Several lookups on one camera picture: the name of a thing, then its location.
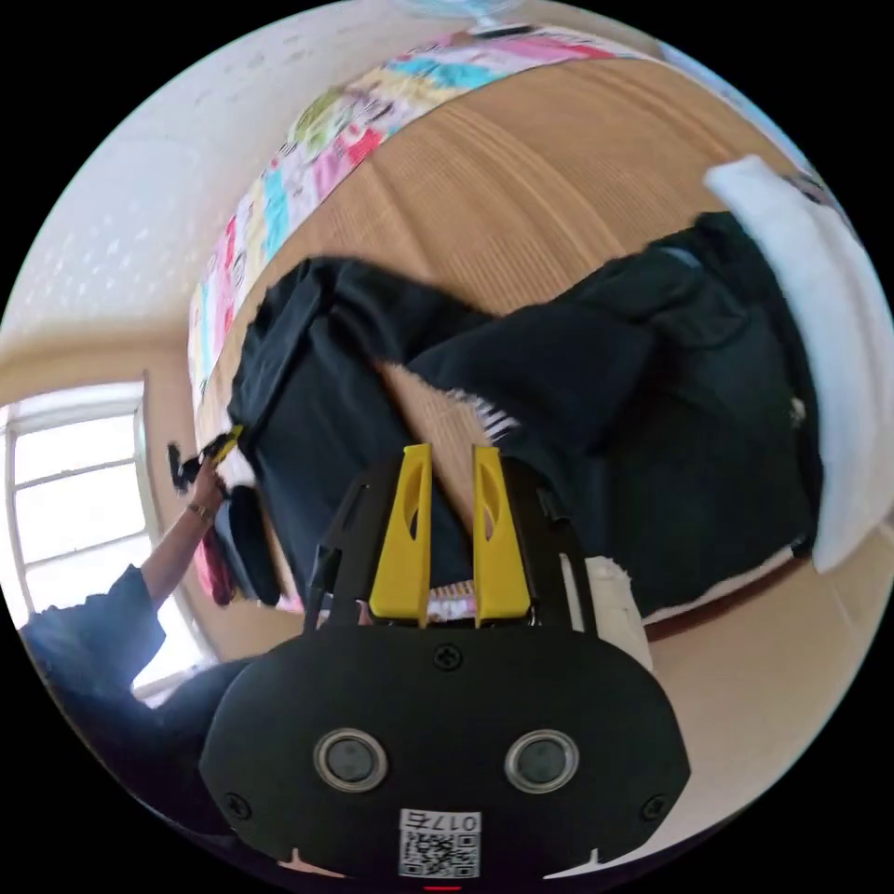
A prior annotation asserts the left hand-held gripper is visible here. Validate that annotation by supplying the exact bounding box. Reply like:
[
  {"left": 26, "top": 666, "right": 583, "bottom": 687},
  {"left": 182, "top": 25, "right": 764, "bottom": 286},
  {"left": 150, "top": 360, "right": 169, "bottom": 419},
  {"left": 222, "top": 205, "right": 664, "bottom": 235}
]
[{"left": 166, "top": 424, "right": 247, "bottom": 497}]

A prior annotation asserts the person's body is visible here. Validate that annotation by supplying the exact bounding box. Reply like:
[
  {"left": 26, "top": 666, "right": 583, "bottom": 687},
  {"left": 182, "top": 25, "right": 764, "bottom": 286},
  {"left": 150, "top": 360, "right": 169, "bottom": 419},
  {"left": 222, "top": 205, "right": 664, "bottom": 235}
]
[{"left": 19, "top": 563, "right": 308, "bottom": 850}]

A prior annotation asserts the white fleece cloth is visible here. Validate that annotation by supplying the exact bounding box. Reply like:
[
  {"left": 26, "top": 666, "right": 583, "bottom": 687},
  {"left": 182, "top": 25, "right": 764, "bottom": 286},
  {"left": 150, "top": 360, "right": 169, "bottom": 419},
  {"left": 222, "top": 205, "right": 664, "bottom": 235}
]
[{"left": 583, "top": 155, "right": 889, "bottom": 673}]

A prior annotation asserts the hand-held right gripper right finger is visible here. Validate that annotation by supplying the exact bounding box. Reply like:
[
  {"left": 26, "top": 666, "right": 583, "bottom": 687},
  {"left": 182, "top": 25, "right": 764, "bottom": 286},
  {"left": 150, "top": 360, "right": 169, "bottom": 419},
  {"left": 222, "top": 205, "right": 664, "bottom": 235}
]
[{"left": 472, "top": 445, "right": 534, "bottom": 628}]

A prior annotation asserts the person's left hand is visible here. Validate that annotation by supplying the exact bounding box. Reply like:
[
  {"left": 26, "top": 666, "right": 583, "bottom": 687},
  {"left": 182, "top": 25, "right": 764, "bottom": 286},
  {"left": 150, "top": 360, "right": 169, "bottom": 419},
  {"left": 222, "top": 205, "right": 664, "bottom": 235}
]
[{"left": 186, "top": 463, "right": 229, "bottom": 522}]

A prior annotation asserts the black long sleeve shirt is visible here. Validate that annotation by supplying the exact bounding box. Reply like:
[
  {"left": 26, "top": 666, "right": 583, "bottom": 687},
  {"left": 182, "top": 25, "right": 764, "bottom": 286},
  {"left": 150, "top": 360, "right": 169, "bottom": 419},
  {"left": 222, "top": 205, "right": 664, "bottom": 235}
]
[{"left": 226, "top": 209, "right": 827, "bottom": 619}]

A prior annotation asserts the bed with woven mat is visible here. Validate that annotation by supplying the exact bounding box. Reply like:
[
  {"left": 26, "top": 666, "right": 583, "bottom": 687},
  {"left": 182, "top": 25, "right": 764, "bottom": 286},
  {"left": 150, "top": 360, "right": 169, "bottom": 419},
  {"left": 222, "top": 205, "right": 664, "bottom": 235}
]
[{"left": 186, "top": 21, "right": 894, "bottom": 860}]

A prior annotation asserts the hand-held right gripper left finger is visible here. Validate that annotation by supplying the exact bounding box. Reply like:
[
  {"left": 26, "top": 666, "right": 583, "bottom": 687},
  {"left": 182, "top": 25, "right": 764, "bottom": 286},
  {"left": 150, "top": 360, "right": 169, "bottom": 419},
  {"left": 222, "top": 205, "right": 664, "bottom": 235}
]
[{"left": 368, "top": 443, "right": 434, "bottom": 628}]

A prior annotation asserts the window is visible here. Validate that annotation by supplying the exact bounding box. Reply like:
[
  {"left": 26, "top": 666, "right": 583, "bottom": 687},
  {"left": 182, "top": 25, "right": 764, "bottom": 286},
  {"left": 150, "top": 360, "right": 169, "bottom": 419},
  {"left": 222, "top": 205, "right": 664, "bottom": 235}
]
[{"left": 0, "top": 380, "right": 210, "bottom": 689}]

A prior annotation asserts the person's left forearm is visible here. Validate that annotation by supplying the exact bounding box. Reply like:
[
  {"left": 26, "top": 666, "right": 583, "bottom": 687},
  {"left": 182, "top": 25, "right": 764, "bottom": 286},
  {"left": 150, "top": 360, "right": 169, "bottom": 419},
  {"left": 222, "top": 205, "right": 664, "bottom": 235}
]
[{"left": 139, "top": 504, "right": 213, "bottom": 617}]

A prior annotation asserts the pile of clothes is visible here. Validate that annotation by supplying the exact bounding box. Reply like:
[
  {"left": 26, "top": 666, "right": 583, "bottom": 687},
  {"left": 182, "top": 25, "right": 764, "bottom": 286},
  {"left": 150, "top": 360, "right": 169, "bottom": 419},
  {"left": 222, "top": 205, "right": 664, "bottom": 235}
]
[{"left": 195, "top": 484, "right": 283, "bottom": 607}]

